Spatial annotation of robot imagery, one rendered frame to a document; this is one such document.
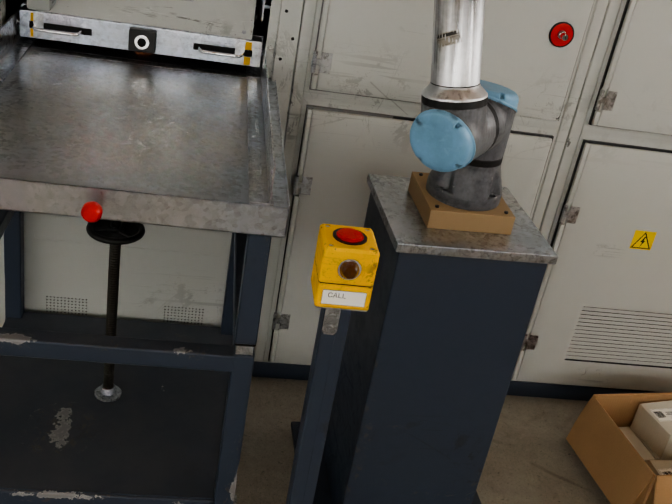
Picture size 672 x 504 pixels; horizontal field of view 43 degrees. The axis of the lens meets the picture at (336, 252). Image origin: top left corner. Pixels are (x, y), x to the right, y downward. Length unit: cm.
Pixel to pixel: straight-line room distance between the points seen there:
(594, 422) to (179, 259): 115
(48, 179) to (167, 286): 90
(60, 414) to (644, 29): 159
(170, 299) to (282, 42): 74
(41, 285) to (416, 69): 109
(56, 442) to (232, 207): 75
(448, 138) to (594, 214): 90
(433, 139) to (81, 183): 59
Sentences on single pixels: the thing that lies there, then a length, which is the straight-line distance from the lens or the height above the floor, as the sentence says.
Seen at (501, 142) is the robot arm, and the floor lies 93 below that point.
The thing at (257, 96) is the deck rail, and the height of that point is 85.
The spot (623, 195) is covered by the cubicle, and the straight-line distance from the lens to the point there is 234.
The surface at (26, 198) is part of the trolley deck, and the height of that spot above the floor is 81.
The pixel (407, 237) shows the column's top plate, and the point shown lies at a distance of 161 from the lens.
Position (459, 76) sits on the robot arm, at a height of 107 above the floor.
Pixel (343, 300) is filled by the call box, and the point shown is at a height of 82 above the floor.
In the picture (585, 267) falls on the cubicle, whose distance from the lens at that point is 240.
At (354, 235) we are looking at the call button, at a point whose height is 91.
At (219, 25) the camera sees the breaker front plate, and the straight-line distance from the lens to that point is 205.
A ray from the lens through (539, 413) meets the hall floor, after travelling 257.
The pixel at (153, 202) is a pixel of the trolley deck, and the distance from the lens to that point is 141.
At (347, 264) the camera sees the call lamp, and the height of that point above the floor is 88.
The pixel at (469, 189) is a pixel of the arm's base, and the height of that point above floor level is 83.
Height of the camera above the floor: 144
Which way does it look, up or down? 27 degrees down
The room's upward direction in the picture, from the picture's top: 10 degrees clockwise
